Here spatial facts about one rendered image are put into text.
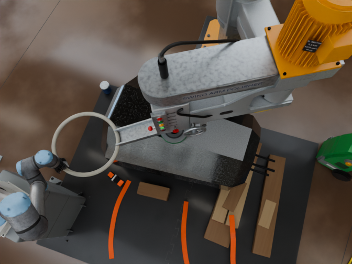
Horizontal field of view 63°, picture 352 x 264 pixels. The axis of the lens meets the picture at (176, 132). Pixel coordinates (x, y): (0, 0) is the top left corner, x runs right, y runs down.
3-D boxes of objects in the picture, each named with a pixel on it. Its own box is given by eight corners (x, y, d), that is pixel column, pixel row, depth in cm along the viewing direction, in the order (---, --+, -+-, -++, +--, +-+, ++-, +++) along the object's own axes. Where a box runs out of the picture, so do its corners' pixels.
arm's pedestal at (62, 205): (68, 243, 280) (18, 253, 198) (26, 221, 288) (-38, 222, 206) (93, 196, 292) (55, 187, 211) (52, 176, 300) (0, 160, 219)
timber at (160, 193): (138, 194, 289) (136, 193, 277) (141, 182, 292) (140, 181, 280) (167, 201, 285) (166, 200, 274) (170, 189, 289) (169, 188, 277)
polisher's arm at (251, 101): (276, 85, 200) (303, 44, 154) (286, 115, 194) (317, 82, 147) (173, 105, 200) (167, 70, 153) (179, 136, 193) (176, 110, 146)
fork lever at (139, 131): (204, 99, 199) (202, 97, 194) (210, 125, 193) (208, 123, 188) (116, 126, 216) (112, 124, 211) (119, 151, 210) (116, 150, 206)
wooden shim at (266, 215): (265, 199, 275) (266, 199, 274) (275, 203, 273) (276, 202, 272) (257, 224, 269) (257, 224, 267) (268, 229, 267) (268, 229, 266)
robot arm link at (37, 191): (53, 243, 132) (51, 183, 192) (40, 223, 127) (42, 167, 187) (27, 257, 129) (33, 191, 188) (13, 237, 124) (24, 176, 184)
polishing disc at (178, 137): (190, 140, 214) (190, 140, 213) (162, 144, 215) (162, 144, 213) (186, 114, 221) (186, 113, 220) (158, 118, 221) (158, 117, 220)
